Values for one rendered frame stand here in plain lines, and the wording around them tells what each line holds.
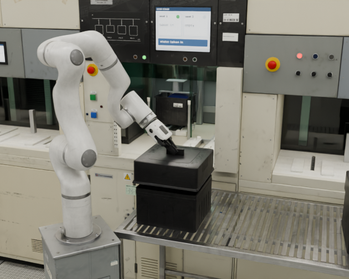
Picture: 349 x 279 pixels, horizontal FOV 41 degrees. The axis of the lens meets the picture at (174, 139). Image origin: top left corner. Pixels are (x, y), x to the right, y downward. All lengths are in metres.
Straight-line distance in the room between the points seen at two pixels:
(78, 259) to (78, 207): 0.20
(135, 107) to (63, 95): 0.38
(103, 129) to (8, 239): 1.08
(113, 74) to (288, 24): 0.86
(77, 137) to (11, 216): 1.45
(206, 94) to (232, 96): 1.04
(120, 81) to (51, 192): 1.19
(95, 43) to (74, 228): 0.75
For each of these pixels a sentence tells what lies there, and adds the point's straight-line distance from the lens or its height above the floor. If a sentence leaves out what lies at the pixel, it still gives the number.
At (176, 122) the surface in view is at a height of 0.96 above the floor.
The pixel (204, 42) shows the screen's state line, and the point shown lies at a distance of 2.32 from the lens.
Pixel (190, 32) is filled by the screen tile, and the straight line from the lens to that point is 2.34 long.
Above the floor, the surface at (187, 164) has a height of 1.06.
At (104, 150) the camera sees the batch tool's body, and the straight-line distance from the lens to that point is 2.65.
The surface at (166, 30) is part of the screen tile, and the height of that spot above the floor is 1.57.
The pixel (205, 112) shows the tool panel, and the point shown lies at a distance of 3.32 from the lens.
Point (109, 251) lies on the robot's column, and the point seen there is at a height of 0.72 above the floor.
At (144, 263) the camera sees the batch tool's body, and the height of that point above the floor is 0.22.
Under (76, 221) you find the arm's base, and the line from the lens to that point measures 1.95.
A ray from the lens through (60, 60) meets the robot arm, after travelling 1.71.
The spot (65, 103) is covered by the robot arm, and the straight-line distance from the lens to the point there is 1.79.
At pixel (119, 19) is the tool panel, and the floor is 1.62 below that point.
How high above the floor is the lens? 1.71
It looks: 17 degrees down
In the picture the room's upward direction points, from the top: straight up
